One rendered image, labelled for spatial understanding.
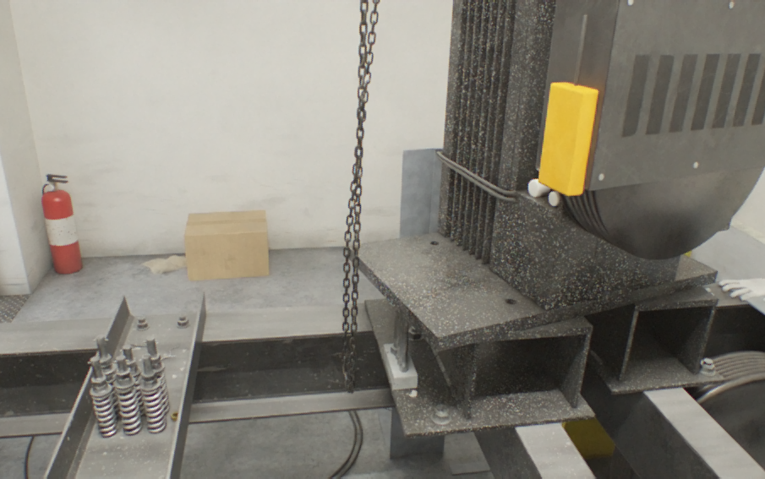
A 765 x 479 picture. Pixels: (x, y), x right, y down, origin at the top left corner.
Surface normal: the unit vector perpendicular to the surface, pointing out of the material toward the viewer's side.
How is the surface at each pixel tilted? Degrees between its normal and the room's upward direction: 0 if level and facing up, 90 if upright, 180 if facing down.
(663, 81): 90
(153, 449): 0
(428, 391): 0
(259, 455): 0
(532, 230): 90
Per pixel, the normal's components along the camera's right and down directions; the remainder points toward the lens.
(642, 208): 0.42, 0.37
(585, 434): 0.17, 0.39
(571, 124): -0.91, 0.14
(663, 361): 0.03, -0.92
